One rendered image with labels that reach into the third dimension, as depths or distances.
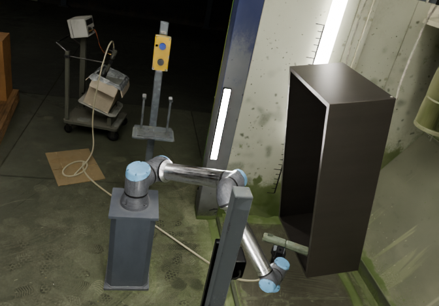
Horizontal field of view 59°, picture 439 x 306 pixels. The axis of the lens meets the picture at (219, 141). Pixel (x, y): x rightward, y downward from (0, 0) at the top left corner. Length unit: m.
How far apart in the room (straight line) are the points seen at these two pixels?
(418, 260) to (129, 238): 2.07
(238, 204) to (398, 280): 2.37
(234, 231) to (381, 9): 2.43
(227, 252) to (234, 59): 1.97
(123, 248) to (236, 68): 1.49
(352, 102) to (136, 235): 1.54
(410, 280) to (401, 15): 1.94
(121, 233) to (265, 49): 1.63
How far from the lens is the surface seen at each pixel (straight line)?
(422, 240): 3.32
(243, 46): 2.88
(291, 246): 2.65
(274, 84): 3.03
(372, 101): 2.04
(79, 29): 4.55
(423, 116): 3.32
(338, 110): 1.98
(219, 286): 1.23
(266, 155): 3.30
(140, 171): 2.41
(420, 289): 3.19
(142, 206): 2.52
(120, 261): 2.75
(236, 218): 1.05
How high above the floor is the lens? 2.20
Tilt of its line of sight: 26 degrees down
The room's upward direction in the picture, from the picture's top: 12 degrees clockwise
